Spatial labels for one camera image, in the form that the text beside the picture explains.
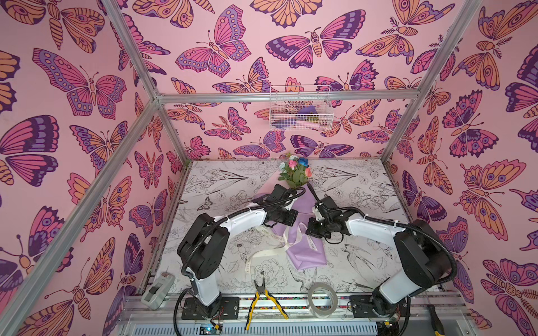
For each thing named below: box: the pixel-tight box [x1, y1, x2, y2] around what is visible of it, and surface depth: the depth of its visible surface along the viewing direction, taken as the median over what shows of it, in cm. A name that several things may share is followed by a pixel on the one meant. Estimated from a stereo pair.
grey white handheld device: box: [140, 271, 176, 311], surface depth 76 cm
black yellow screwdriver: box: [426, 303, 445, 336], surface depth 71 cm
